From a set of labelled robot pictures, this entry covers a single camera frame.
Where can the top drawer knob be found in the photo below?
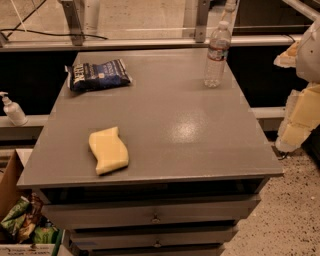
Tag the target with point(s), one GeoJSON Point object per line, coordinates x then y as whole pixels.
{"type": "Point", "coordinates": [155, 219]}

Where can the metal frame rail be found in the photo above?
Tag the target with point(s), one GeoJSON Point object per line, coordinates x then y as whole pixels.
{"type": "Point", "coordinates": [80, 25]}

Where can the yellow sponge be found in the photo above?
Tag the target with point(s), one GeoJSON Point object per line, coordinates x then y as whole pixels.
{"type": "Point", "coordinates": [109, 150]}

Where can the clear plastic water bottle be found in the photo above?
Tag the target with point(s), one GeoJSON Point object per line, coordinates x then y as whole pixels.
{"type": "Point", "coordinates": [217, 54]}

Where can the green bag in box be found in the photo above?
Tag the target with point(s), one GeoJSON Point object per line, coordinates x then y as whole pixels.
{"type": "Point", "coordinates": [45, 235]}

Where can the green snack bag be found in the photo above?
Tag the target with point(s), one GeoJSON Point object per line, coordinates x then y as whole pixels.
{"type": "Point", "coordinates": [13, 221]}

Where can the lower drawer knob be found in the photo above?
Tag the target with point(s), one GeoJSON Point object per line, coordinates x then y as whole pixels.
{"type": "Point", "coordinates": [157, 244]}

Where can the grey drawer cabinet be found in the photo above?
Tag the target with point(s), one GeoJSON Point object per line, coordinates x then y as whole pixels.
{"type": "Point", "coordinates": [197, 158]}

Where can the brown snack bag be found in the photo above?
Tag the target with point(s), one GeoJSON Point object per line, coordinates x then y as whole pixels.
{"type": "Point", "coordinates": [32, 218]}

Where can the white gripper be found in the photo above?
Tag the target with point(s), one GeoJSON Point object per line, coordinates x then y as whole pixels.
{"type": "Point", "coordinates": [310, 56]}

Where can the blue chip bag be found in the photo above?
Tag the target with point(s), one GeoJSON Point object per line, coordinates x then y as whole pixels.
{"type": "Point", "coordinates": [85, 77]}

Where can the drawer knob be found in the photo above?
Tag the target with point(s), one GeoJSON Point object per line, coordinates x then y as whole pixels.
{"type": "Point", "coordinates": [157, 244]}
{"type": "Point", "coordinates": [155, 219]}

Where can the cardboard box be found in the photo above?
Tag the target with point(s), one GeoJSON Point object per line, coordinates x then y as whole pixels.
{"type": "Point", "coordinates": [9, 195]}

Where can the white pump dispenser bottle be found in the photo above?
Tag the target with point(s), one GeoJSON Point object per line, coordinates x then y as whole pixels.
{"type": "Point", "coordinates": [13, 110]}

